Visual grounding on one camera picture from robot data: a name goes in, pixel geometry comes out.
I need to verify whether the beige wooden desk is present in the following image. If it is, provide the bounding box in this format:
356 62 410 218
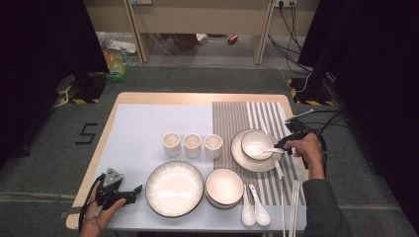
82 0 320 66

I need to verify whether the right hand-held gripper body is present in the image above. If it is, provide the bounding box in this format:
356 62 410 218
285 109 322 142

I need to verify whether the person's right hand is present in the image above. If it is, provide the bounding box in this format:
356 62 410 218
284 132 324 171

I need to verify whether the striped woven placemat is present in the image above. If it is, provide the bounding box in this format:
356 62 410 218
211 101 306 206

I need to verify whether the white ceramic spoon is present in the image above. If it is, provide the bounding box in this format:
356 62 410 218
241 184 257 227
246 144 286 158
248 183 272 227

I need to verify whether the hand-held gripper cable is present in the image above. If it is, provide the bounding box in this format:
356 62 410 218
77 173 105 233
315 132 329 173

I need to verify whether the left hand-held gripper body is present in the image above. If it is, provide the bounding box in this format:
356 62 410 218
95 167 135 210

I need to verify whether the white wall socket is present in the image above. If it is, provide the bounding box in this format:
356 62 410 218
273 0 298 8

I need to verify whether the bundle of white chopsticks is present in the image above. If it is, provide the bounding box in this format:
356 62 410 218
281 179 301 237

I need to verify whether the black power cable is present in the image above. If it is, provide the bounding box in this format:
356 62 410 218
278 1 302 53
267 34 313 74

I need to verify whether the clear plastic bag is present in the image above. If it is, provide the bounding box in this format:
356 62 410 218
97 32 138 55

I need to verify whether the black stand base hazard tape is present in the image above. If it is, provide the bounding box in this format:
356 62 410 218
55 71 107 106
286 77 335 107

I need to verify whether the brown cardboard box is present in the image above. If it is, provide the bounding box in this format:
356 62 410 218
172 34 199 52

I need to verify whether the left hand-held gripper cable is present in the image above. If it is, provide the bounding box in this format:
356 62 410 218
77 173 105 233

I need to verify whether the person's left hand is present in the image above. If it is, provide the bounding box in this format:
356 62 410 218
79 181 127 237

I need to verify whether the white cup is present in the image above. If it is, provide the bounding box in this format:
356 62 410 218
161 131 183 158
203 133 223 160
182 132 203 159

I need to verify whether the right hand-held gripper cable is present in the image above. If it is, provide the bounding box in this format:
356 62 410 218
315 132 329 173

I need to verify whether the green yellow plastic bag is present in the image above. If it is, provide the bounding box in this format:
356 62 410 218
104 48 130 83

